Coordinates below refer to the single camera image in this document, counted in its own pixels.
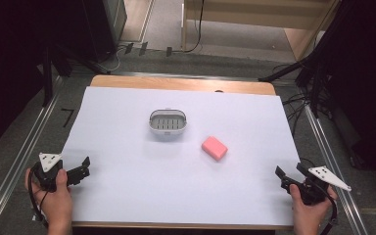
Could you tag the light wooden shelf unit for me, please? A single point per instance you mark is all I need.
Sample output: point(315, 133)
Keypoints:
point(258, 19)

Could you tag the black stand leg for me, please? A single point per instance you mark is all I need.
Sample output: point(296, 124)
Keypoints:
point(284, 70)

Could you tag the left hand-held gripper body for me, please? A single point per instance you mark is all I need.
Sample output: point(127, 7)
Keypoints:
point(47, 178)

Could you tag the metal floor rail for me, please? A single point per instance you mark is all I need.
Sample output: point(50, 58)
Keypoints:
point(333, 163)
point(19, 156)

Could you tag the black cabinet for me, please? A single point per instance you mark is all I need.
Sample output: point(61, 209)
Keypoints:
point(101, 26)

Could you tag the person's right hand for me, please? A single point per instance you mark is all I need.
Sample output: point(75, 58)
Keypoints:
point(306, 213)

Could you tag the dark curtain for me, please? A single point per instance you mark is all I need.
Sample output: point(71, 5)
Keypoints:
point(6, 71)
point(365, 81)

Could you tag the white paper sheet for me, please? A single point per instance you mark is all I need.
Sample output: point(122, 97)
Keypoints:
point(176, 182)

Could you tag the white grey soap dish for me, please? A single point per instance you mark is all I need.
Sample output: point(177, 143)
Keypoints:
point(167, 121)

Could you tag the person's left hand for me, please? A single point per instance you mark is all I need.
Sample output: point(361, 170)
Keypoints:
point(56, 202)

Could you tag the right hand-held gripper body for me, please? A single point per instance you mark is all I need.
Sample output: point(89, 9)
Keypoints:
point(313, 187)

